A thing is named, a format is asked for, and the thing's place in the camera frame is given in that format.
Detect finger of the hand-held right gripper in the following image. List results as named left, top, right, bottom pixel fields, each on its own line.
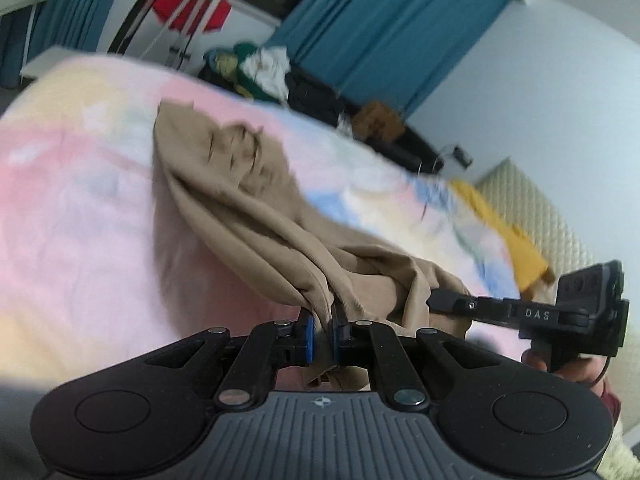
left=426, top=289, right=522, bottom=327

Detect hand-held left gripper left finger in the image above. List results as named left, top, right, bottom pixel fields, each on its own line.
left=144, top=307, right=317, bottom=411

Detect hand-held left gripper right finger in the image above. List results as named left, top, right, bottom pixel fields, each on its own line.
left=332, top=304, right=503, bottom=411

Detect beige pants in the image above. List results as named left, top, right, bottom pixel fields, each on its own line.
left=151, top=99, right=474, bottom=392

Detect person's right forearm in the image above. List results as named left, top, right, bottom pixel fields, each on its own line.
left=597, top=377, right=623, bottom=425

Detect white and green clothes pile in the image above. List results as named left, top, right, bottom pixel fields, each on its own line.
left=201, top=41, right=294, bottom=107

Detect person's right hand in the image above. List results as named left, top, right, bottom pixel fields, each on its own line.
left=520, top=348, right=610, bottom=388

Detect yellow cloth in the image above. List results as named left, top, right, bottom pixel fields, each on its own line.
left=449, top=179, right=552, bottom=295

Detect cream padded headboard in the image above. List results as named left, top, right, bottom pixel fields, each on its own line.
left=471, top=156, right=602, bottom=292

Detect cream fluffy cloth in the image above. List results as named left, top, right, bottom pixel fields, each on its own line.
left=596, top=409, right=640, bottom=480

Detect black low furniture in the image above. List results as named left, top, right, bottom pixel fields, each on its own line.
left=284, top=66, right=442, bottom=174

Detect brown cardboard box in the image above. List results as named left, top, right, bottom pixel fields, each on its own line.
left=351, top=100, right=404, bottom=142

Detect white crumpled bag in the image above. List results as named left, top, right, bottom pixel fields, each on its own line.
left=336, top=109, right=362, bottom=137

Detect pastel patterned blanket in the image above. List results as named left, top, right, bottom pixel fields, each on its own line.
left=0, top=45, right=551, bottom=393

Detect blue curtain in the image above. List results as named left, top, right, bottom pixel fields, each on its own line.
left=269, top=0, right=517, bottom=117
left=0, top=0, right=132, bottom=88

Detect white drying rack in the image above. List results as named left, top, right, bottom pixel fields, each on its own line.
left=107, top=0, right=237, bottom=70

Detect red cloth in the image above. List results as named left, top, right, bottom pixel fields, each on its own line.
left=151, top=0, right=234, bottom=34

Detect thin black cable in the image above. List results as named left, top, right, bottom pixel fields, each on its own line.
left=588, top=354, right=617, bottom=388

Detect black wall plug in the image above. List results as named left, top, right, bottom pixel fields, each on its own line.
left=439, top=144, right=474, bottom=169

